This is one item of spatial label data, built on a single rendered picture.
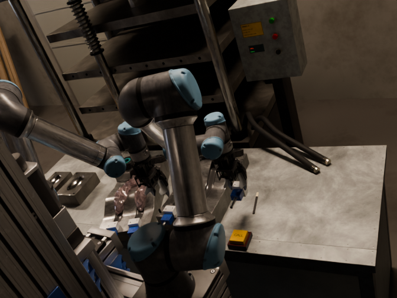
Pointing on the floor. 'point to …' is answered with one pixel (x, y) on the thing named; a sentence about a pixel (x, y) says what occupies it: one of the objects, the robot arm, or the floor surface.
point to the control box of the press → (271, 48)
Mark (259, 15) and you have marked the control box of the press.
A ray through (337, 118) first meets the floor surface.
